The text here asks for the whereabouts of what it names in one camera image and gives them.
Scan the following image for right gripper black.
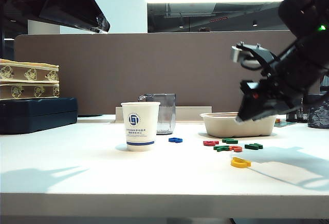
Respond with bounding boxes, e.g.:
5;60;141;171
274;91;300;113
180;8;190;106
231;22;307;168
235;61;307;124

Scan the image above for white paper cup blue logo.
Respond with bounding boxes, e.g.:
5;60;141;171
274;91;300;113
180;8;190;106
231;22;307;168
121;101;161;152

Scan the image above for teal magnetic letter pack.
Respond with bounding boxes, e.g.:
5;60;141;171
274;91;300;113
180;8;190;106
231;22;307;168
274;120;296;128

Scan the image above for yellow plastic letter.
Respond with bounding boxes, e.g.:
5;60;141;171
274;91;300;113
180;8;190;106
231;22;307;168
230;157;251;169

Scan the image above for black mesh pen holder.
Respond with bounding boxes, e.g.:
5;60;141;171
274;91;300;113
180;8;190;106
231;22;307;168
285;107;309;123

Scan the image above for beige paper pulp tray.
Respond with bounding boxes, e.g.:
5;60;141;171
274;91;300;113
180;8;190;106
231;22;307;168
199;110;280;138

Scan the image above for black office chair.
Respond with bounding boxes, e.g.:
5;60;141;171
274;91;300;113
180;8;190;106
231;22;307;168
320;73;329;94

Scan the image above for yellow patterned number box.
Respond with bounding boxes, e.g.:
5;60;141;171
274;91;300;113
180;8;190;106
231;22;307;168
0;58;60;82
0;81;61;99

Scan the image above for brown desk divider panel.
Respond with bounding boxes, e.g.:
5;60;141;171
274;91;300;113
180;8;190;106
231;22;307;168
14;30;322;116

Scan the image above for clear plastic container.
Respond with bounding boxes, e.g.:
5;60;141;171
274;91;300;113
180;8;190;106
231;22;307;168
138;92;177;135

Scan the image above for dark blue plastic case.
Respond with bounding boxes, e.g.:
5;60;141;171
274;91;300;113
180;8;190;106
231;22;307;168
0;97;79;135

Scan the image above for black right camera cable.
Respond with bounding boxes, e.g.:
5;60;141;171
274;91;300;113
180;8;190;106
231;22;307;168
241;53;267;71

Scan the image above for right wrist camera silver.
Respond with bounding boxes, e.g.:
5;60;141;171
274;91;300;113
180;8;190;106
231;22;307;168
230;41;275;71

